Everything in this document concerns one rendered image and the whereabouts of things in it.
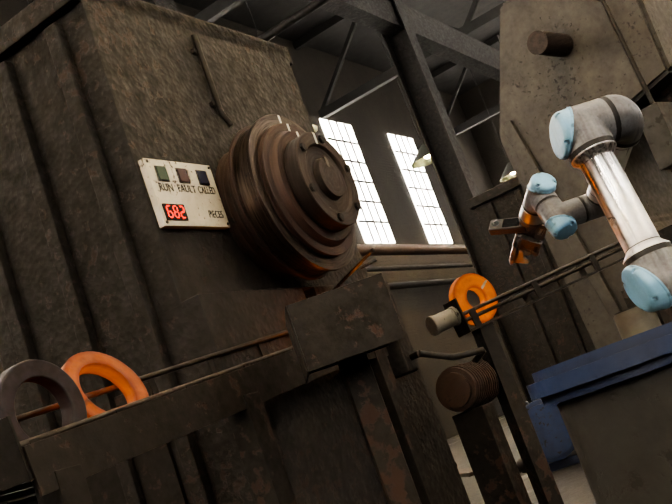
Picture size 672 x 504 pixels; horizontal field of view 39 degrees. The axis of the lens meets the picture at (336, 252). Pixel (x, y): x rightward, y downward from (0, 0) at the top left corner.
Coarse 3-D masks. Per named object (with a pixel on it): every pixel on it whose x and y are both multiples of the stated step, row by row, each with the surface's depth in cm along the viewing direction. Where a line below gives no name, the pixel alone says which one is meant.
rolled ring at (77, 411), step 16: (16, 368) 162; (32, 368) 165; (48, 368) 168; (0, 384) 159; (16, 384) 161; (48, 384) 169; (64, 384) 169; (0, 400) 157; (64, 400) 170; (80, 400) 171; (0, 416) 156; (64, 416) 170; (80, 416) 169; (16, 432) 157
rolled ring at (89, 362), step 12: (72, 360) 181; (84, 360) 183; (96, 360) 185; (108, 360) 187; (72, 372) 178; (84, 372) 184; (96, 372) 186; (108, 372) 187; (120, 372) 187; (132, 372) 189; (120, 384) 188; (132, 384) 187; (84, 396) 176; (132, 396) 186; (144, 396) 186; (96, 408) 175
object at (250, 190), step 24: (264, 120) 262; (288, 120) 274; (240, 144) 256; (240, 168) 250; (240, 192) 249; (264, 192) 247; (264, 216) 247; (264, 240) 250; (288, 240) 247; (288, 264) 254; (312, 264) 253; (336, 264) 263
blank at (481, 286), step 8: (456, 280) 286; (464, 280) 286; (472, 280) 288; (480, 280) 289; (456, 288) 284; (464, 288) 285; (472, 288) 288; (480, 288) 288; (488, 288) 289; (456, 296) 283; (464, 296) 284; (480, 296) 289; (488, 296) 288; (464, 304) 283; (488, 312) 286; (488, 320) 285
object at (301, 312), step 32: (352, 288) 190; (384, 288) 190; (288, 320) 192; (320, 320) 188; (352, 320) 189; (384, 320) 189; (320, 352) 187; (352, 352) 187; (352, 384) 198; (384, 416) 197; (384, 448) 196; (384, 480) 194
